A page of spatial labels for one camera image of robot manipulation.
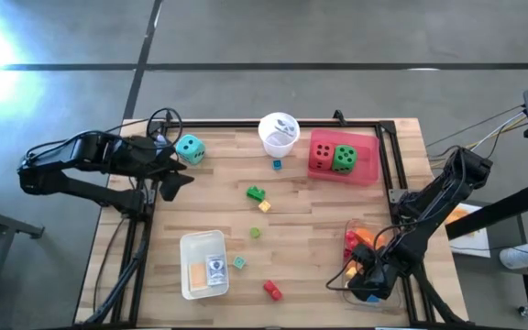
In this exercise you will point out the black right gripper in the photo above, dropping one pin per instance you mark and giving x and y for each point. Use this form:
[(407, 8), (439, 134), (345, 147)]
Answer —
[(376, 279)]

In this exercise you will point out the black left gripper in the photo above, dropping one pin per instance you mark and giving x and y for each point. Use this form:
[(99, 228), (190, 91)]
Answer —
[(145, 156)]

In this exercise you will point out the blue toy block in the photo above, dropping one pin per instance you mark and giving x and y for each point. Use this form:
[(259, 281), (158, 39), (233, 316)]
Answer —
[(372, 299)]

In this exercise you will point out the clear plastic tray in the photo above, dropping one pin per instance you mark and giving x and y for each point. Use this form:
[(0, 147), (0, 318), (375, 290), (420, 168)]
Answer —
[(353, 302)]

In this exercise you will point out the orange slanted toy block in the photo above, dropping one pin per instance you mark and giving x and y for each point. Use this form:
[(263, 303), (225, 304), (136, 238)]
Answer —
[(365, 236), (379, 241)]

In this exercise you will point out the red two-stud toy block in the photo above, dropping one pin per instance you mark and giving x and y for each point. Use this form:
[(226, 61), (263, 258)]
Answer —
[(273, 291), (350, 240)]

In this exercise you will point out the white plastic tray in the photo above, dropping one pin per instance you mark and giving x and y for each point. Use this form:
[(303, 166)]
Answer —
[(195, 247)]

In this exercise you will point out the orange card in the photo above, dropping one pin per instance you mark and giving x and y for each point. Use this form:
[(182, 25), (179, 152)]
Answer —
[(197, 277)]

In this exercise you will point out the clear plastic card pack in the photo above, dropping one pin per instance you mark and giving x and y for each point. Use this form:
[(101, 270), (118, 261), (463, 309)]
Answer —
[(216, 275)]

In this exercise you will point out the green foam die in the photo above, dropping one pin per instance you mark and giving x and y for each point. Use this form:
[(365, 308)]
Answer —
[(337, 167)]

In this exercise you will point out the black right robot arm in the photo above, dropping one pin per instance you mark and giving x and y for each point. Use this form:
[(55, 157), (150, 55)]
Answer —
[(433, 197)]

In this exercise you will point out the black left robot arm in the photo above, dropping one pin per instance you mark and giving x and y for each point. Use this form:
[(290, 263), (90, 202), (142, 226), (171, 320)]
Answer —
[(85, 151)]

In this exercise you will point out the teal foam die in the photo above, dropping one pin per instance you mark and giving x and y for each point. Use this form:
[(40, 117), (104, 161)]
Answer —
[(195, 153)]

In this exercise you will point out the green toy block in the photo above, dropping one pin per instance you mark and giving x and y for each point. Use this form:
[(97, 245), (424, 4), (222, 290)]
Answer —
[(255, 193)]

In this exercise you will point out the yellow toy cube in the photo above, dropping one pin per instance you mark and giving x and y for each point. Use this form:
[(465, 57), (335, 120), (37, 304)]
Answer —
[(264, 206)]

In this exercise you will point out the lime green toy cube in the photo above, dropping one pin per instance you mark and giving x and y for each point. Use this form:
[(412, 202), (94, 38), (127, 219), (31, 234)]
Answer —
[(255, 233)]

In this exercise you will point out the small orange object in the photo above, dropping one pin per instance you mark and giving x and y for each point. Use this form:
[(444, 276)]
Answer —
[(457, 214)]

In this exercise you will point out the blue toy cube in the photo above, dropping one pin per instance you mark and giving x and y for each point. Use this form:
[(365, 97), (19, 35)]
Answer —
[(277, 164)]

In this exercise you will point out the white paper sheet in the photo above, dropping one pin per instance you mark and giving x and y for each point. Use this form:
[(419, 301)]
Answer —
[(475, 243)]

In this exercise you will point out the pale teal toy cube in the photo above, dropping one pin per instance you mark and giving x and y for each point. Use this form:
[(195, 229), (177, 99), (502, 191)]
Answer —
[(239, 262)]

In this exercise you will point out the white cup with face print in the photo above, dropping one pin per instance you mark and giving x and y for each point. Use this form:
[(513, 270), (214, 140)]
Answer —
[(278, 142)]

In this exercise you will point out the red foam die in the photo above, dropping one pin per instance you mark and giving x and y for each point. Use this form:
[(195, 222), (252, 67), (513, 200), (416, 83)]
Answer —
[(321, 164)]

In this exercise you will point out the pink plastic tray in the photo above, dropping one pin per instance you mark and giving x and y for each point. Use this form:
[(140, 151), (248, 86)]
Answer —
[(367, 151)]

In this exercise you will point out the black slanted beam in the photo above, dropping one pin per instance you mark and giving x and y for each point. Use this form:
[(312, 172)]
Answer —
[(498, 212)]

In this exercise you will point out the person's shoe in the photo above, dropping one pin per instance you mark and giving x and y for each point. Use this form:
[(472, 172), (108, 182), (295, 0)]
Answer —
[(518, 258)]

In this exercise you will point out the black caster wheel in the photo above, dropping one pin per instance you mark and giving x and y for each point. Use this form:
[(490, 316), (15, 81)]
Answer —
[(526, 313)]

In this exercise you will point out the black side table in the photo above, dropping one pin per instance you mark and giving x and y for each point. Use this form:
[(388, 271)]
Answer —
[(16, 227)]

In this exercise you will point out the black table frame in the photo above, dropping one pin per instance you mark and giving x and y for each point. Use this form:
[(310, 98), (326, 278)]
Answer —
[(245, 124)]

